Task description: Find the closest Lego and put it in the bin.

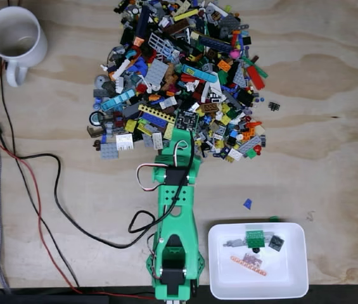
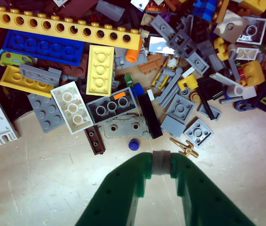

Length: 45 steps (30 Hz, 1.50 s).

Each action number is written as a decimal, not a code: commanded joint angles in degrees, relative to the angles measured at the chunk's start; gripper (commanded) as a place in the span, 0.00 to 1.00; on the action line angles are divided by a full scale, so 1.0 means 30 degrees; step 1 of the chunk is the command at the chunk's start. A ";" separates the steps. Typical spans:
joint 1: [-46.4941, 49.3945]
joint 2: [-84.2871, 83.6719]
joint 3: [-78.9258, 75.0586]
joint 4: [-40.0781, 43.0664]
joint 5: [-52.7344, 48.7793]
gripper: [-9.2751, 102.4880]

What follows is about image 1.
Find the yellow Lego beam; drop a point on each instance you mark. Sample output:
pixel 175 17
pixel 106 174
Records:
pixel 156 112

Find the white Lego grille brick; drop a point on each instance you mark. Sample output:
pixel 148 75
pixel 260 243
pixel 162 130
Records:
pixel 125 142

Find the small white Lego plate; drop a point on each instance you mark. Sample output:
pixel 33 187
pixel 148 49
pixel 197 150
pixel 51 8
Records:
pixel 235 154

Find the cyan long Lego piece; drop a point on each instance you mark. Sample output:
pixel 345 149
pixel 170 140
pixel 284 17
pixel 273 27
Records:
pixel 198 72

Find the grey square Lego plate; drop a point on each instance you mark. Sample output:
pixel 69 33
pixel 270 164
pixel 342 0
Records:
pixel 156 71

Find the light blue Lego car piece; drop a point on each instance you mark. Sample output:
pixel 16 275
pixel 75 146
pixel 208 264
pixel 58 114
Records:
pixel 117 100

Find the light grey long Lego plate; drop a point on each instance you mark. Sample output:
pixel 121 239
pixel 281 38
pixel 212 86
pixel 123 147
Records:
pixel 252 145

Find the black Lego wheel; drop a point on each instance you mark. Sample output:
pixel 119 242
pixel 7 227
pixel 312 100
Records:
pixel 96 118

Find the orange Lego brick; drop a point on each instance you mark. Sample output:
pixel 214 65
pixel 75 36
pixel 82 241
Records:
pixel 224 65

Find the grey Lego wedge plate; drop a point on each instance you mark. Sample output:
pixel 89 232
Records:
pixel 239 75

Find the small blue Lego wedge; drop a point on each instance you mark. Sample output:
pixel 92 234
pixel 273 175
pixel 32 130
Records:
pixel 247 203

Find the white Lego lattice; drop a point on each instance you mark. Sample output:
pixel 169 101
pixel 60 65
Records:
pixel 160 45

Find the grey round Lego piece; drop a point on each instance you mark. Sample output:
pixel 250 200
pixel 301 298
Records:
pixel 99 81

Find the small black Lego grille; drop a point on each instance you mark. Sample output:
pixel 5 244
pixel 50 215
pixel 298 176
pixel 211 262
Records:
pixel 273 106

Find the long blue Lego plate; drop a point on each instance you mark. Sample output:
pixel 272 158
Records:
pixel 215 43

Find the pink Lego ball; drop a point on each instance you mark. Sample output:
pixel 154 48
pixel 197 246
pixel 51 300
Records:
pixel 235 54

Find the green long Lego piece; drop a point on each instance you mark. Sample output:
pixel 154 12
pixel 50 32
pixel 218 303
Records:
pixel 255 66

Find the brown Lego plate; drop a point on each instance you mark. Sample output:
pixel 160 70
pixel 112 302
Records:
pixel 176 28

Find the grey Lego axle piece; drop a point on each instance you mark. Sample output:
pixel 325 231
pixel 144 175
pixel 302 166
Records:
pixel 233 243

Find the small green Lego piece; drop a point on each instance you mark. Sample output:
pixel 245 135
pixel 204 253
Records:
pixel 274 218

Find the yellow Lego plate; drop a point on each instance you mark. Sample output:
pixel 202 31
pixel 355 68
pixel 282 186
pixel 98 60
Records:
pixel 186 15

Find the dark blue Lego bar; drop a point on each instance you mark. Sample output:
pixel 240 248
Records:
pixel 142 20

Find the green Lego brick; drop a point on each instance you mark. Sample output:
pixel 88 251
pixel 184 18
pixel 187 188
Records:
pixel 254 238

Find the small black round Lego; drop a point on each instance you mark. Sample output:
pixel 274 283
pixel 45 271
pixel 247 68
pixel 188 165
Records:
pixel 256 250

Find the pink Lego plate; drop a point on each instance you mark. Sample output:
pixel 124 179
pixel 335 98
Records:
pixel 253 260

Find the dark grey Lego plate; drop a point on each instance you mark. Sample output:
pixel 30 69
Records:
pixel 276 243

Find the orange Lego beam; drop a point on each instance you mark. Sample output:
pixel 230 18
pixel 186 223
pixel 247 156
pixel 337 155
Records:
pixel 247 265

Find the white plastic bin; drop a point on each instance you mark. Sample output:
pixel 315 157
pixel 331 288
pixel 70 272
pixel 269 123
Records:
pixel 289 278

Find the white ceramic mug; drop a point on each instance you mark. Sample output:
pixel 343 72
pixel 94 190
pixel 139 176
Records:
pixel 15 36

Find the black camera circuit board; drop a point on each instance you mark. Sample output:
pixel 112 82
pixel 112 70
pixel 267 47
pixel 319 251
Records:
pixel 186 119

